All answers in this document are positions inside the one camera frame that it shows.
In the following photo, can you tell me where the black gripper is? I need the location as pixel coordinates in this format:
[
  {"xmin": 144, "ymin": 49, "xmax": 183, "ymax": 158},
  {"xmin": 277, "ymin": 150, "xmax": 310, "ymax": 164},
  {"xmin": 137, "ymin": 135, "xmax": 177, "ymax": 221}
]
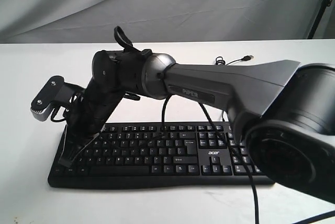
[{"xmin": 59, "ymin": 78, "xmax": 125, "ymax": 167}]

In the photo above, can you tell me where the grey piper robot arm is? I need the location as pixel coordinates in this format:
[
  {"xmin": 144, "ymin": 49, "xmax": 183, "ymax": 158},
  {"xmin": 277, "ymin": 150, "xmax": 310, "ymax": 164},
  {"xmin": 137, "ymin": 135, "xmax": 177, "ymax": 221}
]
[{"xmin": 59, "ymin": 50, "xmax": 334, "ymax": 203}]

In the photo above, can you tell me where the black acer keyboard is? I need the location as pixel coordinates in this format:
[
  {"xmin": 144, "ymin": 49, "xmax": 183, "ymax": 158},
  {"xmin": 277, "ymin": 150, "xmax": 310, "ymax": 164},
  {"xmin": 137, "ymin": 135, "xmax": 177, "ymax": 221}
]
[{"xmin": 48, "ymin": 121, "xmax": 272, "ymax": 190}]

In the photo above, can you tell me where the grey backdrop cloth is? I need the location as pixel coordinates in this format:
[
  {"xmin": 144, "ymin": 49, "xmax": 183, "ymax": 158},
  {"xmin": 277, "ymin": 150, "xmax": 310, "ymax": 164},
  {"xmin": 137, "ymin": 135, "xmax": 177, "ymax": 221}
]
[{"xmin": 1, "ymin": 0, "xmax": 322, "ymax": 43}]

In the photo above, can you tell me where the black backdrop stand pole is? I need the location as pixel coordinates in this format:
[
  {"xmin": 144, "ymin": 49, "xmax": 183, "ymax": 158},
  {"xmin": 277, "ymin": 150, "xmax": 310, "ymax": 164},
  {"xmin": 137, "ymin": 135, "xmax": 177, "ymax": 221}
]
[{"xmin": 307, "ymin": 0, "xmax": 333, "ymax": 39}]

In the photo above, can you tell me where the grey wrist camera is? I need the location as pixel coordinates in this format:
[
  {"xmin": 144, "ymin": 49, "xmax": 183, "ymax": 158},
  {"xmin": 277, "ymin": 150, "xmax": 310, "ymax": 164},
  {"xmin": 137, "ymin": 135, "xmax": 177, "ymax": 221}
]
[{"xmin": 30, "ymin": 75, "xmax": 84, "ymax": 121}]

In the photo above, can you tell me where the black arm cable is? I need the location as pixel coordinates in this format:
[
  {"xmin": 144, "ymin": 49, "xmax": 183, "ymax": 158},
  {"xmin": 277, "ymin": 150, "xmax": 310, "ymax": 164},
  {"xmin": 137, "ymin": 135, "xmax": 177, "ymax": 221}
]
[{"xmin": 161, "ymin": 94, "xmax": 261, "ymax": 224}]

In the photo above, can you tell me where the black USB cable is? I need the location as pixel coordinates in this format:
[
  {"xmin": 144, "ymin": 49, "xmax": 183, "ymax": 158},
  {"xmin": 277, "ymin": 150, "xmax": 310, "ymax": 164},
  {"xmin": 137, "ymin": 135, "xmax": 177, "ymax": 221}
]
[{"xmin": 213, "ymin": 54, "xmax": 255, "ymax": 122}]

